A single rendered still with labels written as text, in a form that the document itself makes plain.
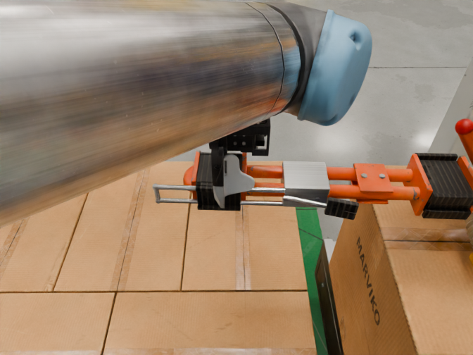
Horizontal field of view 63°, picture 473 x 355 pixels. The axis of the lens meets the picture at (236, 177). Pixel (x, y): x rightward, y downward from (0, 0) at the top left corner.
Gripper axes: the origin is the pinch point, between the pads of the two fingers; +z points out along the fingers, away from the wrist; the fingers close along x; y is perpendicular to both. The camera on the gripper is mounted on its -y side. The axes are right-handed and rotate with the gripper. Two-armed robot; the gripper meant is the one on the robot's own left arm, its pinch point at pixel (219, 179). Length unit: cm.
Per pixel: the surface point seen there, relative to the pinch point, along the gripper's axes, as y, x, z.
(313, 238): 41, 75, 122
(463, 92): 99, 103, 50
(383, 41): 131, 301, 126
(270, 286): 13, 17, 66
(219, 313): -3, 8, 66
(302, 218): 36, 89, 122
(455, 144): 100, 93, 71
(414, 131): 120, 167, 123
